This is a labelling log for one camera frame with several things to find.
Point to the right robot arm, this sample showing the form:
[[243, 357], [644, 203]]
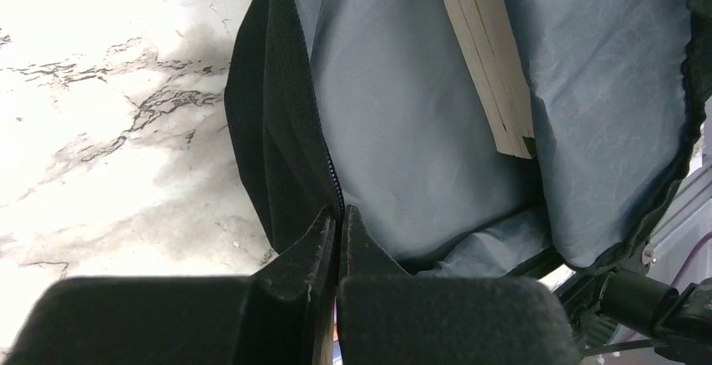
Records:
[[675, 324]]

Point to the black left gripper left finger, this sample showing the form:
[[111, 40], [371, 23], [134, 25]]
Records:
[[280, 315]]

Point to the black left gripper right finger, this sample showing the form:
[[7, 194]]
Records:
[[387, 316]]

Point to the yellow-green treehouse book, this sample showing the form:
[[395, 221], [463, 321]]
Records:
[[463, 15]]

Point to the black student backpack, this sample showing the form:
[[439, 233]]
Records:
[[369, 103]]

